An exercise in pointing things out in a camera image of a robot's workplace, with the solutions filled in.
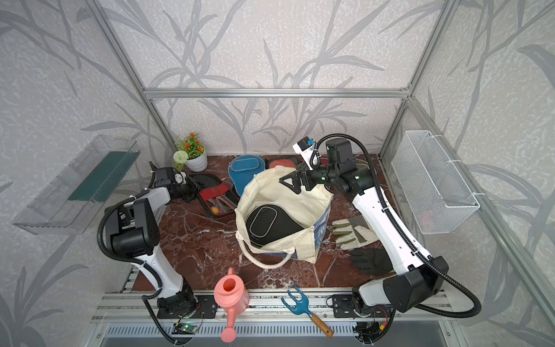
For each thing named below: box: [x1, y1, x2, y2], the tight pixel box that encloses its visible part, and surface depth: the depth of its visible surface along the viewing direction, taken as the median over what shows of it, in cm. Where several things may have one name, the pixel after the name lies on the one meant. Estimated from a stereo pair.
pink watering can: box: [213, 267, 251, 344], surface depth 68 cm
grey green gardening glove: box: [331, 213, 379, 251], surface depth 93 cm
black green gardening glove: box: [349, 247, 394, 276], surface depth 85 cm
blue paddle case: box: [227, 154, 266, 197], surface depth 114 cm
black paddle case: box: [245, 204, 305, 248], surface depth 93 cm
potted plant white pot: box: [172, 132, 208, 173], surface depth 107 cm
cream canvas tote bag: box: [234, 166, 334, 269], surface depth 80 cm
